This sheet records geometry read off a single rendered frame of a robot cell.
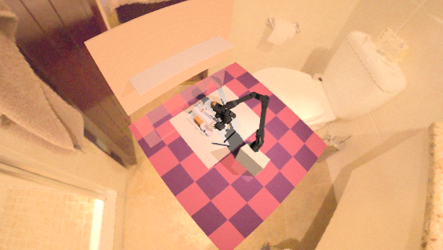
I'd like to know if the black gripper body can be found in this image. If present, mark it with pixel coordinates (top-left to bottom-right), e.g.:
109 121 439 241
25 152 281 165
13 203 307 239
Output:
214 113 236 131

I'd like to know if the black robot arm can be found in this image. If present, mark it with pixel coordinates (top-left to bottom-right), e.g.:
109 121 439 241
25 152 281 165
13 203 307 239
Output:
213 92 270 153

